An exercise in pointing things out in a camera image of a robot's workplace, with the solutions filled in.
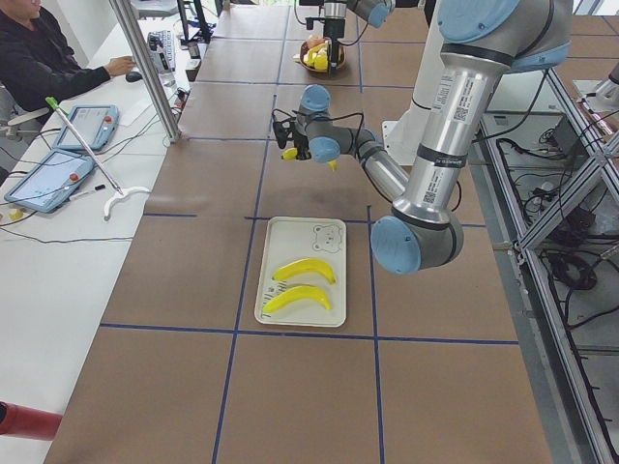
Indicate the black marker pen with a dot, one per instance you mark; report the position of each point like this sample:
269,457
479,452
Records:
80,194

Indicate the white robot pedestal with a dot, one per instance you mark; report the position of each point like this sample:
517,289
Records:
402,137

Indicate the red cylinder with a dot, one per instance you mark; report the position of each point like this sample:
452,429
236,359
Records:
28,423

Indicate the black computer mouse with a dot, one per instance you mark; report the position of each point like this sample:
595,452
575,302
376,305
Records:
133,76

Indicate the white bear tray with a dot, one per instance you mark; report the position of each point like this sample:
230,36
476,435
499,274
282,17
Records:
293,238

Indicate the aluminium frame post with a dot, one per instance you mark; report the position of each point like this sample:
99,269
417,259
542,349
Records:
124,12

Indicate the yellow star fruit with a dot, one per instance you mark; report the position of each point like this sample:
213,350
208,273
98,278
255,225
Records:
320,63

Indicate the far teach pendant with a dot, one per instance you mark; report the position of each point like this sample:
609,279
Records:
95,123

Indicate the yellow banana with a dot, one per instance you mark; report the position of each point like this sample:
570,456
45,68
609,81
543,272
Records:
295,294
303,266
290,154
312,53

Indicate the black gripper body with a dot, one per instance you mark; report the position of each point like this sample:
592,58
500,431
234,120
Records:
333,30
300,143

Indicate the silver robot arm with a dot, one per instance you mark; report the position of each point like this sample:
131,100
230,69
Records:
483,40
373,12

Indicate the brown wicker basket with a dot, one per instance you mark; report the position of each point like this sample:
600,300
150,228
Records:
303,49

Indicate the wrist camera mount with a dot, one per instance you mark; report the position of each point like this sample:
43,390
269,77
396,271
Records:
282,129
311,20

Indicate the near teach pendant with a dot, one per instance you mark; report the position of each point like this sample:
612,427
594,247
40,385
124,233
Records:
47,186

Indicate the long reach stick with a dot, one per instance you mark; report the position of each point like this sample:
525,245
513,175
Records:
120,194

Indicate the teach pendant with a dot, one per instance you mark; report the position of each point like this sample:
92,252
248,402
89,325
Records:
95,123
47,186

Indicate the seated person in black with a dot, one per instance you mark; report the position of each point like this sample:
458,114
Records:
37,61

